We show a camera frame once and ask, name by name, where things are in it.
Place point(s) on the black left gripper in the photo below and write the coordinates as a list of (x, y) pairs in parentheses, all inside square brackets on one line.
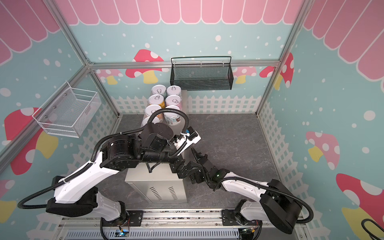
[(176, 168)]

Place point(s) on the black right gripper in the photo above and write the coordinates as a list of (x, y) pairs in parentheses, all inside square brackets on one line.
[(202, 168)]

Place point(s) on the teal label floor can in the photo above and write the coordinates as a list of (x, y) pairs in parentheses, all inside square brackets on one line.
[(172, 119)]

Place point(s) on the red label food can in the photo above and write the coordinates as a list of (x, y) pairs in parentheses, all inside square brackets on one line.
[(149, 110)]

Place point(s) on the white lid can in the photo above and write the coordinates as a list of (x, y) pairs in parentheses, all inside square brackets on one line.
[(174, 100)]

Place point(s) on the yellow label food can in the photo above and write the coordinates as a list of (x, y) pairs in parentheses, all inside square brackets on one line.
[(157, 99)]

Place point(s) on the teal brown label can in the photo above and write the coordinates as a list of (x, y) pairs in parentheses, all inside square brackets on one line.
[(174, 90)]

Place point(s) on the teal label food can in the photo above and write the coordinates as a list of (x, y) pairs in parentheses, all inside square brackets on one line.
[(159, 90)]

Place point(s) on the pink label food can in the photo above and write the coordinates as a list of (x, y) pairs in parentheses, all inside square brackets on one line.
[(146, 120)]

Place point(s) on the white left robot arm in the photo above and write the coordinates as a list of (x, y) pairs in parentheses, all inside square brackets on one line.
[(77, 195)]

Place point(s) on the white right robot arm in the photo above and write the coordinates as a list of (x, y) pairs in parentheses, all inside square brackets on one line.
[(265, 201)]

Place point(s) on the grey metal counter cabinet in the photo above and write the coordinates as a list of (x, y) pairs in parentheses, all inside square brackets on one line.
[(161, 185)]

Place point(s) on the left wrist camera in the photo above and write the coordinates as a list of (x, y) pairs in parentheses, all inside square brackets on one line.
[(184, 141)]

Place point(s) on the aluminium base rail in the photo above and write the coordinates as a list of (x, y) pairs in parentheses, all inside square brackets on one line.
[(176, 224)]

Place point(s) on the black mesh wall basket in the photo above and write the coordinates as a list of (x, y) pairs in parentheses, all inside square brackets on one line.
[(211, 73)]

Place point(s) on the white wire wall basket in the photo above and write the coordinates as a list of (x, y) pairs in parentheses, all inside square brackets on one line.
[(68, 112)]

